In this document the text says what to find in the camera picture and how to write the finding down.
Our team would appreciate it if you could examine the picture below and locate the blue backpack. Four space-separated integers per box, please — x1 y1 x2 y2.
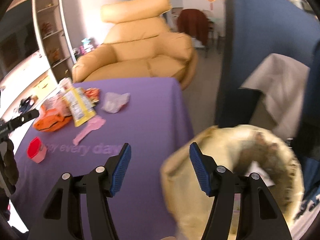
292 43 319 218

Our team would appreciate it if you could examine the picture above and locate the white yellow toy stand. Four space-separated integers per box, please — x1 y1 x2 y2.
59 77 73 93

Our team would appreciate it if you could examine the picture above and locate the blue cloth covered cabinet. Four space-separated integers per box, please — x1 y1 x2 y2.
215 0 319 128

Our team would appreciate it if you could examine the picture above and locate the red cap pink container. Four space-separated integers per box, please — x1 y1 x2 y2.
27 137 47 164

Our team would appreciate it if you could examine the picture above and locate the clear crumpled plastic wrapper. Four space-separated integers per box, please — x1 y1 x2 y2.
101 92 130 114

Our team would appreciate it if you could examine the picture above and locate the white cloth on furniture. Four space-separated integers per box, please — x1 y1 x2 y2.
240 53 310 140

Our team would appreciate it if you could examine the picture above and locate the dark red draped chair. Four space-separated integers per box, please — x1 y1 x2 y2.
177 9 209 47

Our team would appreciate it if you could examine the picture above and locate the red paper trash bucket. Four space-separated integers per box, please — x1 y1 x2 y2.
160 125 304 239

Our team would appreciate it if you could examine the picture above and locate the yellow white snack wrapper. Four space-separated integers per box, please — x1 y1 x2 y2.
63 87 96 127

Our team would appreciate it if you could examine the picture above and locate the colourful toy boxes pile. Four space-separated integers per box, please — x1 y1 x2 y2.
73 38 98 59

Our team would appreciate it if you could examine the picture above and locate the purple tablecloth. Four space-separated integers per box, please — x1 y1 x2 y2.
11 77 194 239

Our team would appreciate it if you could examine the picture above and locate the red small snack packet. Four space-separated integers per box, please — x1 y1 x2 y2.
84 88 100 104

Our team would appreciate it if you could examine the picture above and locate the pink plastic panda packaging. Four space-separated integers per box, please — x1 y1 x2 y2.
73 115 106 146

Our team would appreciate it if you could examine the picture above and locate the yellow leather armchair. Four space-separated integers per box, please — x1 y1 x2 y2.
72 0 197 89

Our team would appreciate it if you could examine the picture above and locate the wooden wall shelf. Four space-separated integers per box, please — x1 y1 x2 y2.
33 0 75 82

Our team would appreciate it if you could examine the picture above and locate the orange snack bag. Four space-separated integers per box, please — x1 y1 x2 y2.
33 105 72 132

